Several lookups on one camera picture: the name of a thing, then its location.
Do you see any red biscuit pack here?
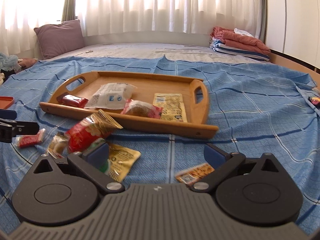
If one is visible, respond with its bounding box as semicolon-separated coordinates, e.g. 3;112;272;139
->
15;128;46;148

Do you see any green snack packet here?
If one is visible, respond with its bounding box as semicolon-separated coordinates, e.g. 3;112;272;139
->
87;138;109;173

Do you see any red nut snack bag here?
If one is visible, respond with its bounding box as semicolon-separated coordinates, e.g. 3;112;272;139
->
66;109;123;153

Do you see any clear beige snack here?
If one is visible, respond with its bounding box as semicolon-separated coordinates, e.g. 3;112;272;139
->
47;132;68;159

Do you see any orange plastic lid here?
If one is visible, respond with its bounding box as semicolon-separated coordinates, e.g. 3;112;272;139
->
0;96;14;109

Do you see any yellow snack pouch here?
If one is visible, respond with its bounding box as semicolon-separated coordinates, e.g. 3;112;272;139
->
106;144;141;183

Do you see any orange cracker packet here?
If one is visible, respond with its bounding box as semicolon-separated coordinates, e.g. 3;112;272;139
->
175;163;215;186

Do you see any dark red chocolate bar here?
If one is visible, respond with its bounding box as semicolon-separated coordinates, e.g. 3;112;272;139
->
56;93;88;108

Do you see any blue checked bedsheet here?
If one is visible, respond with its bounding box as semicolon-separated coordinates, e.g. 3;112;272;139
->
1;56;319;234

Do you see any white snack packet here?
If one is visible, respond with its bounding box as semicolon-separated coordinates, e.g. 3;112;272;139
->
84;83;137;110

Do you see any pink wrapped brown pastry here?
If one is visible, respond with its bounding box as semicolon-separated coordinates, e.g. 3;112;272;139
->
121;99;163;119

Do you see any yellow flat snack packet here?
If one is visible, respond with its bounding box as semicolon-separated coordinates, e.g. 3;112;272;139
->
153;93;188;122

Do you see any wooden serving tray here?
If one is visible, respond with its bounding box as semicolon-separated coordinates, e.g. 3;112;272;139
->
40;71;219;139

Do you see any purple pillow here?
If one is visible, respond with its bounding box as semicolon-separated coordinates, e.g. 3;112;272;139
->
34;20;85;59

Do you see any small colourful toy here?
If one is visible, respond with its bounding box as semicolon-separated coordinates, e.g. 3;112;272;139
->
308;97;320;108

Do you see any grey-green drape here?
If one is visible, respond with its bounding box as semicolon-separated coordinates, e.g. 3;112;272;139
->
61;0;76;22

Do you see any striped blue folded towel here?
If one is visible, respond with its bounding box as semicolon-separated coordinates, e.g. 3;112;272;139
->
209;38;270;62

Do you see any folded red blanket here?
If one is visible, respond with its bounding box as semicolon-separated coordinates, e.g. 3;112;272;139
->
210;27;271;55

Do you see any white wardrobe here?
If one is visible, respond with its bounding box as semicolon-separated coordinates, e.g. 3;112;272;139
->
265;0;319;68

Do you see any white sheer curtain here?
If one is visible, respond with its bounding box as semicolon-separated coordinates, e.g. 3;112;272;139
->
1;0;264;54

